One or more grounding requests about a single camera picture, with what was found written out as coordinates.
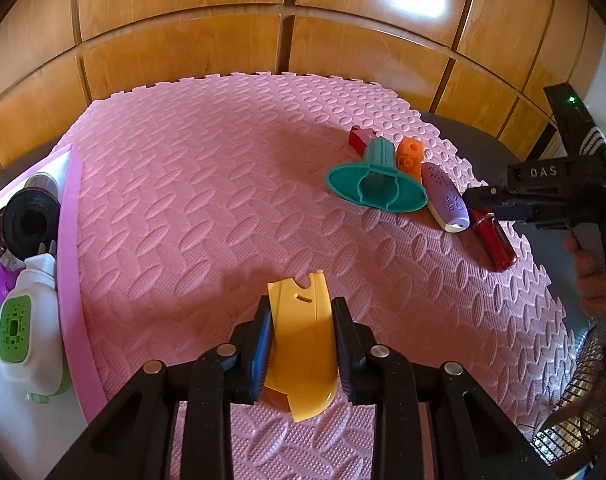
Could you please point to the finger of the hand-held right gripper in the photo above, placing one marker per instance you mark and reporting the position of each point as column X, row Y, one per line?
column 503, row 205

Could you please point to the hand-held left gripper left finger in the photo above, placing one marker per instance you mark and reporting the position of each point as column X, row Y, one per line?
column 260, row 355

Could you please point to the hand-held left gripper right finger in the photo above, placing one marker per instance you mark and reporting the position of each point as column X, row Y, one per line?
column 347, row 355

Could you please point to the red cylinder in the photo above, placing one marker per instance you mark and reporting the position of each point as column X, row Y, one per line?
column 495, row 245

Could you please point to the yellow plastic toy piece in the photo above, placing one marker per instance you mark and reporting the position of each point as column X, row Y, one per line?
column 300, row 340

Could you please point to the purple patterned toy tube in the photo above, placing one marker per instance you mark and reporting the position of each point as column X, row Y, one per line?
column 445, row 200

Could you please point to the orange toy block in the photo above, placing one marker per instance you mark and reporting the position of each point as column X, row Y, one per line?
column 409, row 155

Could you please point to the teal funnel-shaped toy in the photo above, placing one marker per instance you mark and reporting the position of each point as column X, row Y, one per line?
column 348, row 180

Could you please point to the red puzzle piece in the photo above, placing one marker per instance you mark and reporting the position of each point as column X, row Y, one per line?
column 360, row 139

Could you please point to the white green plastic bottle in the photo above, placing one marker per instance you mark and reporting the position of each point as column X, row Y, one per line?
column 38, row 350

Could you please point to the black cylinder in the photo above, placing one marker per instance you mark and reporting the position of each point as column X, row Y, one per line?
column 13, row 220

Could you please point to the person's right hand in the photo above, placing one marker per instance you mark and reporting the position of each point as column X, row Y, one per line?
column 588, row 270

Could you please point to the pink foam puzzle mat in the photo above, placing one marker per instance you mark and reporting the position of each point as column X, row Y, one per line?
column 208, row 185

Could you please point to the wooden wardrobe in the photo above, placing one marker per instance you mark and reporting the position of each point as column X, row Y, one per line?
column 183, row 10

